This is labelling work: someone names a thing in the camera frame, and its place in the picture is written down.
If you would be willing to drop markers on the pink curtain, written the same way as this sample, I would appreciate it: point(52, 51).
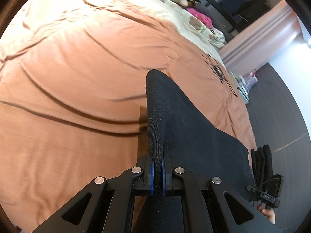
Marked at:
point(262, 40)

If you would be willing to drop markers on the pink plush toy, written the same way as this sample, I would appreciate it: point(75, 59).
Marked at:
point(201, 17)

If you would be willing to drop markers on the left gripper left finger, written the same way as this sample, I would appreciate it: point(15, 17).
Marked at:
point(145, 183)

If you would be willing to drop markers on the black denim pant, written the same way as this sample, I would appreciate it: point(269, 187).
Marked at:
point(175, 124)

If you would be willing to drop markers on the cream patterned bedsheet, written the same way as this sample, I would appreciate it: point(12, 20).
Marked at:
point(208, 40)

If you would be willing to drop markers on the stack of black clothes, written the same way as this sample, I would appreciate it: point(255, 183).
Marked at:
point(262, 166)

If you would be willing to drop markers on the right hand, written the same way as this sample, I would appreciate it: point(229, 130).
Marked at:
point(268, 213)

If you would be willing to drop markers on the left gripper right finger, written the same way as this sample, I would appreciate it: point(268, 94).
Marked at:
point(171, 184)

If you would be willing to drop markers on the clear storage organizer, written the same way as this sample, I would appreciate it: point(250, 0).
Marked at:
point(244, 84)

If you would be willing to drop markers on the orange fleece blanket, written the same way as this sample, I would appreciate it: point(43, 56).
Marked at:
point(73, 101)

